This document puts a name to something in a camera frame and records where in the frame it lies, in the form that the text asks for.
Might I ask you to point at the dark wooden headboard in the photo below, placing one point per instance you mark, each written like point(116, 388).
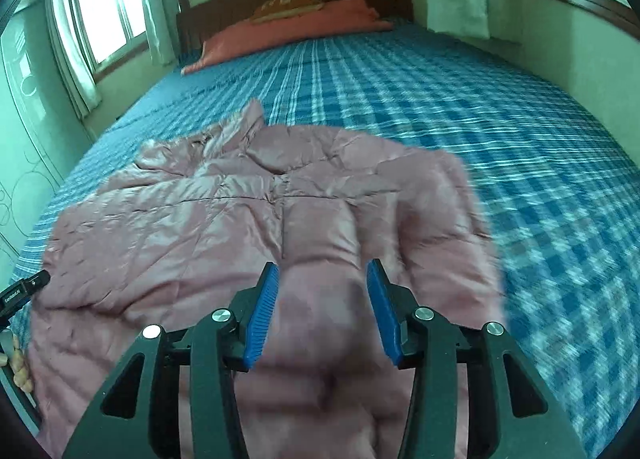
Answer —
point(220, 9)

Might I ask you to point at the blue plaid bed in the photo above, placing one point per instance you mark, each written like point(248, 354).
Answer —
point(500, 139)

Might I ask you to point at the brown embroidered cushion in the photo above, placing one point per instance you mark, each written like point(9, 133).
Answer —
point(285, 8)

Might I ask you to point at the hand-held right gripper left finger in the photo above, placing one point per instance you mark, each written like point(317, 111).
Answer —
point(261, 311)

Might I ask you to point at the red-orange pillow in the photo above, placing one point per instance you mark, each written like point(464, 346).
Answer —
point(270, 31)

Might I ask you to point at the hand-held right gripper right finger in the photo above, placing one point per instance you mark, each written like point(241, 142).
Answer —
point(384, 311)

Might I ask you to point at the pale green curtain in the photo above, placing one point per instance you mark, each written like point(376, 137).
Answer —
point(70, 64)
point(156, 14)

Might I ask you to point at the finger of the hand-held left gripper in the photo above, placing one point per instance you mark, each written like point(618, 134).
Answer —
point(39, 281)

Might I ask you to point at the pink puffer jacket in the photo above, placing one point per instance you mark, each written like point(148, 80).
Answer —
point(200, 219)

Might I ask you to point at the white framed window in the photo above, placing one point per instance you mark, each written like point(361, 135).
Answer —
point(100, 4)

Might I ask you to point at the person's left hand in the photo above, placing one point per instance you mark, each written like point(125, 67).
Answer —
point(20, 364)

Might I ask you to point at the glossy pale green wardrobe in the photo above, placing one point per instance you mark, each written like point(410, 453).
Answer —
point(30, 139)

